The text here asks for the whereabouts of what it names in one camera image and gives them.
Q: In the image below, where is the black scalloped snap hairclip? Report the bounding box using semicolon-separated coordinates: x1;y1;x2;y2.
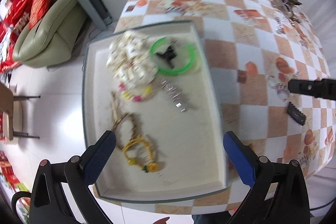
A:
286;102;306;126

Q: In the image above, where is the beige wooden hair clip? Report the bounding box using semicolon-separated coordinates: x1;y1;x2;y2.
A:
111;92;122;131

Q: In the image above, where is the yellow cord flower bracelet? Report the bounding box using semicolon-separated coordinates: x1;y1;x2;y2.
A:
122;134;160;172

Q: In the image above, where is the brown braided rope bracelet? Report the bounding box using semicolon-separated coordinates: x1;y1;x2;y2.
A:
112;112;144;150

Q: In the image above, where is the pastel flower bead bracelet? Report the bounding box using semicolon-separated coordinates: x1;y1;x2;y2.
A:
118;82;153;102

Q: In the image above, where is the silver rhinestone chain brooch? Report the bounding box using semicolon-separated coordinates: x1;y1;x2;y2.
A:
160;79;187;113

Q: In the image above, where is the cream polka dot scrunchie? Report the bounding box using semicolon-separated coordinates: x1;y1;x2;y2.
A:
106;30;158;89

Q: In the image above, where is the green translucent bangle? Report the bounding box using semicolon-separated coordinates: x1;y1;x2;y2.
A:
149;36;197;76

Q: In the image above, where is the black small claw clip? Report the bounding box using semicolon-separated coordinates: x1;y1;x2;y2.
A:
155;45;177;69

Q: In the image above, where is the checkered printed tablecloth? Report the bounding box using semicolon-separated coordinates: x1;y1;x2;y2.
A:
112;0;333;215

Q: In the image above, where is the wooden chair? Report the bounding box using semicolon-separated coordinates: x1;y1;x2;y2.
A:
1;83;40;144

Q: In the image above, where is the silver glitter hair bow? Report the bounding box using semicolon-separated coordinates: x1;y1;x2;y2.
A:
270;0;289;15

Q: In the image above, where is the white shallow tray box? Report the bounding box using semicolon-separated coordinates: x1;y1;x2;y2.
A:
82;20;229;203

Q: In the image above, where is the green leather sofa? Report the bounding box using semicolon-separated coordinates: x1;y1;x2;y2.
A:
13;0;87;68

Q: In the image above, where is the red embroidered cushion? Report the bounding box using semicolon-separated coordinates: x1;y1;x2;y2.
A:
29;0;51;30

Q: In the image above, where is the gold chain hair clip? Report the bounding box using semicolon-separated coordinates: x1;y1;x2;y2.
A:
287;14;301;26

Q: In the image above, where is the clear bead keychain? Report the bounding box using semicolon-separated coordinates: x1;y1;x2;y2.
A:
274;16;285;34

